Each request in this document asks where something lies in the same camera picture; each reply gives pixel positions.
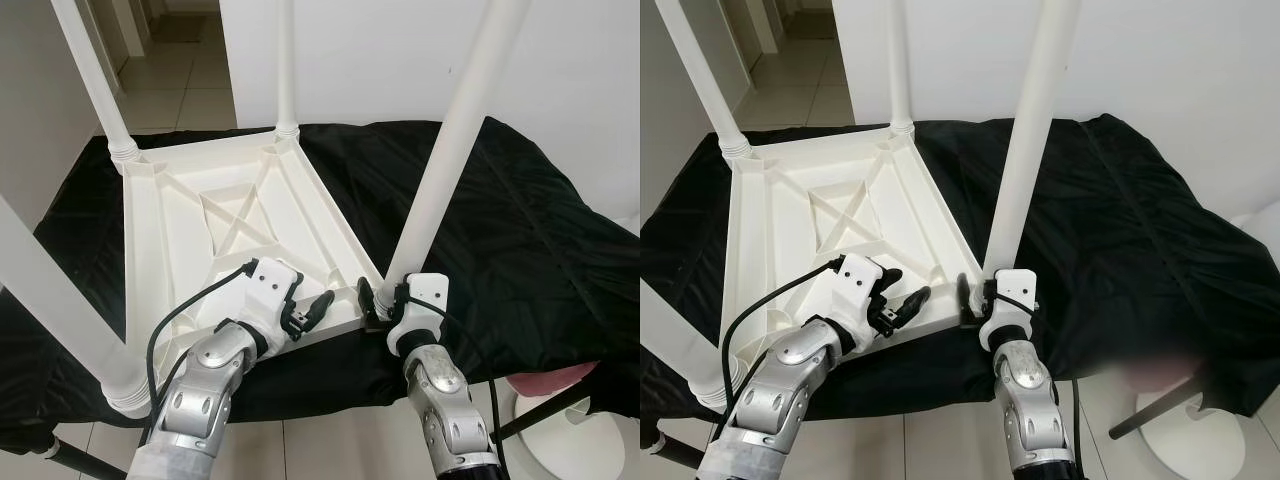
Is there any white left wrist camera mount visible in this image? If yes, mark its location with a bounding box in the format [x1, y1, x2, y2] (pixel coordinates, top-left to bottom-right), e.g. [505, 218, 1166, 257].
[828, 253, 890, 332]
[238, 258, 305, 337]

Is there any pink cushion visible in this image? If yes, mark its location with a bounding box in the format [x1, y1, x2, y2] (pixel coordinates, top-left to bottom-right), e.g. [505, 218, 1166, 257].
[1115, 358, 1202, 392]
[505, 362, 602, 397]

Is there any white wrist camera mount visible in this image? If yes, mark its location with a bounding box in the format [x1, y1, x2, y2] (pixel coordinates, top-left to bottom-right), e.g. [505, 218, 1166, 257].
[238, 258, 305, 337]
[828, 253, 890, 332]
[388, 273, 450, 357]
[980, 268, 1039, 352]

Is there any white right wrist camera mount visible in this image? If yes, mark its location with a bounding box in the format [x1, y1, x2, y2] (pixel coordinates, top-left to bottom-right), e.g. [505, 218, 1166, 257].
[388, 273, 450, 357]
[980, 268, 1039, 352]

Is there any black fabric table cover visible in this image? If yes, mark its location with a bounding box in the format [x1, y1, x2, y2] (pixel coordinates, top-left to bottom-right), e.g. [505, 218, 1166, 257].
[640, 113, 1280, 422]
[0, 117, 641, 452]

